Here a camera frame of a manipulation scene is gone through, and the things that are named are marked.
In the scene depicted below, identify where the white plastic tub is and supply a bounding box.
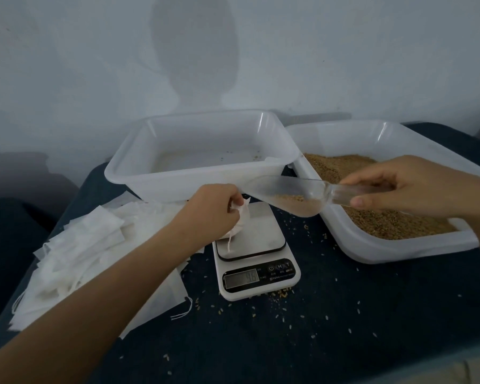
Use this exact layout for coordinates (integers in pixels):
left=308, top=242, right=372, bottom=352
left=104, top=109, right=302, bottom=203

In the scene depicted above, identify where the white tray of grain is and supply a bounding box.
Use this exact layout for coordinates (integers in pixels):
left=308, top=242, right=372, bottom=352
left=286, top=119, right=480, bottom=265

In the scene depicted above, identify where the brown grain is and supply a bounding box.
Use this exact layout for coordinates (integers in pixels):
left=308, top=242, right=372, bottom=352
left=276, top=153, right=459, bottom=241

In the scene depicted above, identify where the white mesh bag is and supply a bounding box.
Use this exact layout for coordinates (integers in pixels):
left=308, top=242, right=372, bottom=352
left=222, top=196, right=254, bottom=254

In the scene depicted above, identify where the pile of white bags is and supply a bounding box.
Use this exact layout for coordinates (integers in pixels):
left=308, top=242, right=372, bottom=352
left=8, top=191, right=198, bottom=341

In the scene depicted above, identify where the white digital kitchen scale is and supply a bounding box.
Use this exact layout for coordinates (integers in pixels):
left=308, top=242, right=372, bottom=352
left=213, top=201, right=302, bottom=301

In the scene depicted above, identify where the person's left hand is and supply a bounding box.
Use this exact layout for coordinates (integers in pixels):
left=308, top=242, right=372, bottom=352
left=171, top=183, right=247, bottom=253

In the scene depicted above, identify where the person's left forearm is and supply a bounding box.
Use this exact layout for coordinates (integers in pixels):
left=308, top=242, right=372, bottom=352
left=0, top=234, right=199, bottom=384

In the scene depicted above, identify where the clear plastic scoop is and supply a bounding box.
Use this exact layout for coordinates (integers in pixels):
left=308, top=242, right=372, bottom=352
left=240, top=175, right=371, bottom=219

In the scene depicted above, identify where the dark blue tablecloth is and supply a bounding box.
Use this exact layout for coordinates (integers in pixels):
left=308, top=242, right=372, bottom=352
left=0, top=124, right=480, bottom=384
left=0, top=197, right=59, bottom=334

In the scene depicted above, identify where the person's right hand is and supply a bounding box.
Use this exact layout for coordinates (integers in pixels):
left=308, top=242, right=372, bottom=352
left=338, top=155, right=467, bottom=220

